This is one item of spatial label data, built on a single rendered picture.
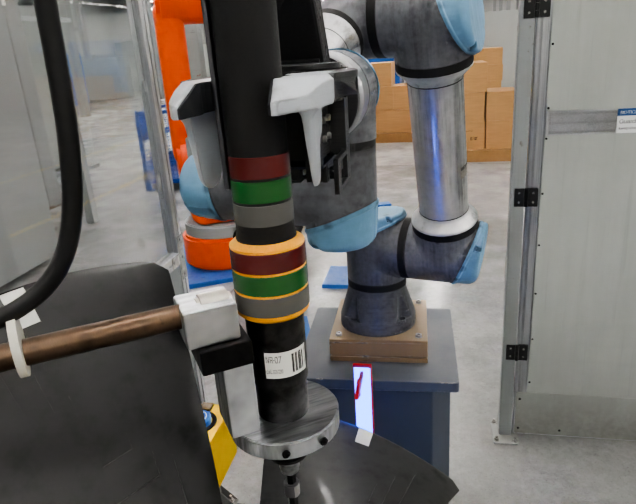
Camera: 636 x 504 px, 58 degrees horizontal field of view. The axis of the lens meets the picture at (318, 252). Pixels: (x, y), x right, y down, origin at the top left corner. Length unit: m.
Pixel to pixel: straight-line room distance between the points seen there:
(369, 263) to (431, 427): 0.33
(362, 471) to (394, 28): 0.58
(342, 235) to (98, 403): 0.27
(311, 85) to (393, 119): 9.30
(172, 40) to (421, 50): 3.57
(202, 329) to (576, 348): 2.19
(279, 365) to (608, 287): 2.07
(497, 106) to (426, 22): 7.04
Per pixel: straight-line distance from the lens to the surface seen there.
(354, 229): 0.57
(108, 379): 0.44
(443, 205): 0.99
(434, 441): 1.18
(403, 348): 1.12
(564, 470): 2.52
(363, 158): 0.56
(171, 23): 4.34
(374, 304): 1.11
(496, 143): 7.95
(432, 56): 0.86
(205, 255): 4.36
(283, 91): 0.28
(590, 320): 2.40
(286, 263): 0.31
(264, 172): 0.30
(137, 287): 0.48
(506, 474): 2.45
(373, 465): 0.65
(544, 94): 2.13
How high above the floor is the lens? 1.59
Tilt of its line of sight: 20 degrees down
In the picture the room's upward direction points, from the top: 4 degrees counter-clockwise
